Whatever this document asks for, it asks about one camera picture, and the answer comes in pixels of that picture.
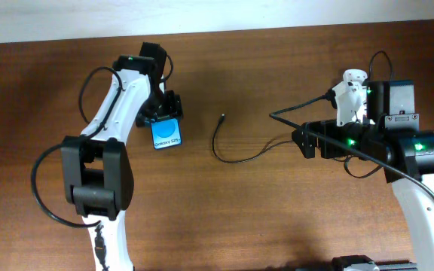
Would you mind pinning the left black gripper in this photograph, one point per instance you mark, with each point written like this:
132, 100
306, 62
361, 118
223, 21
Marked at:
174, 108

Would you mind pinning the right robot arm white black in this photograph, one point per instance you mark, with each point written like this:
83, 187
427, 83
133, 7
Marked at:
377, 121

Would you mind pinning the white power strip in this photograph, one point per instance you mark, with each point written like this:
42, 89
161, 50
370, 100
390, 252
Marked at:
354, 78

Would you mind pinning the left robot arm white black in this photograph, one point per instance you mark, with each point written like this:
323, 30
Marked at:
97, 174

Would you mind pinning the blue screen smartphone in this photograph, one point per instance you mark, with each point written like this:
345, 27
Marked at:
166, 134

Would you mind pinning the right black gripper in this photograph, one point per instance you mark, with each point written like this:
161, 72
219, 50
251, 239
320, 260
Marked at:
309, 147

